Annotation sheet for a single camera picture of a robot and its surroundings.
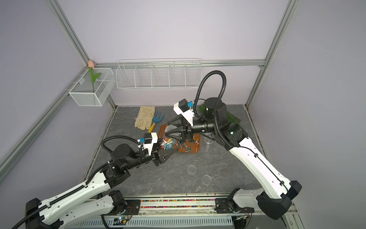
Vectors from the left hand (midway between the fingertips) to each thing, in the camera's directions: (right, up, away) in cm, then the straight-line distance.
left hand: (174, 145), depth 60 cm
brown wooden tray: (+8, -7, +37) cm, 38 cm away
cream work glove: (-29, +13, +53) cm, 61 cm away
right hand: (-2, +8, -7) cm, 10 cm away
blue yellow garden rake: (-20, +11, +52) cm, 57 cm away
